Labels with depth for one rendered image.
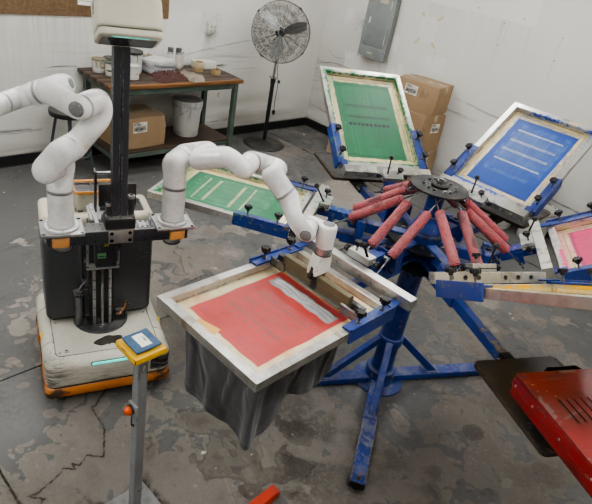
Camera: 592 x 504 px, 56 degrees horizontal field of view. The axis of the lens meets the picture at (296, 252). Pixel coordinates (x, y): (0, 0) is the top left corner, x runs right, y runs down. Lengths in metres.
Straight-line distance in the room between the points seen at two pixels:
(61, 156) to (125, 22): 0.50
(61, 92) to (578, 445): 1.96
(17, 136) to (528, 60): 4.89
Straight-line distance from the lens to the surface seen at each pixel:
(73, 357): 3.04
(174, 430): 3.06
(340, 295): 2.29
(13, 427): 3.14
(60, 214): 2.30
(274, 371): 1.95
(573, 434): 2.00
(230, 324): 2.17
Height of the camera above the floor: 2.29
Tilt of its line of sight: 29 degrees down
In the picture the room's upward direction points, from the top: 11 degrees clockwise
